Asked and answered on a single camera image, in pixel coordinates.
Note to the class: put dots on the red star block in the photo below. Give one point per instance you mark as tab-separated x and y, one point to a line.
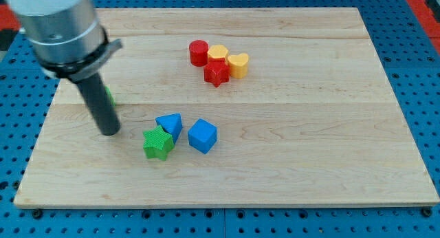
216	73

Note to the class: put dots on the green star block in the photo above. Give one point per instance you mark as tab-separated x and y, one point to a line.
157	143

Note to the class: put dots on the blue cube block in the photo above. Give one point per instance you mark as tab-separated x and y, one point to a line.
202	136

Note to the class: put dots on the green block behind tool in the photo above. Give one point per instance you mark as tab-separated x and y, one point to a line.
110	96

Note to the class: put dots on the wooden board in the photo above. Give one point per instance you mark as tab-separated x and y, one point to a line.
314	123

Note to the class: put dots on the yellow hexagon block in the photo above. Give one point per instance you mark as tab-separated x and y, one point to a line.
218	53

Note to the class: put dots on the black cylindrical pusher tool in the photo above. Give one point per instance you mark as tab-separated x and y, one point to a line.
98	102

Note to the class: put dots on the yellow heart block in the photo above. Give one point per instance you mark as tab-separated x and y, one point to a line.
238	64

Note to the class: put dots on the blue triangle block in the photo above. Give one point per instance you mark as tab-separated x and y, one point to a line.
172	124

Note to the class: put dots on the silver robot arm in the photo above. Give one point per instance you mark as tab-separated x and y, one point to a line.
69	42

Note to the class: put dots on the red cylinder block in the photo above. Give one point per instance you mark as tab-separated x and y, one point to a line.
198	53

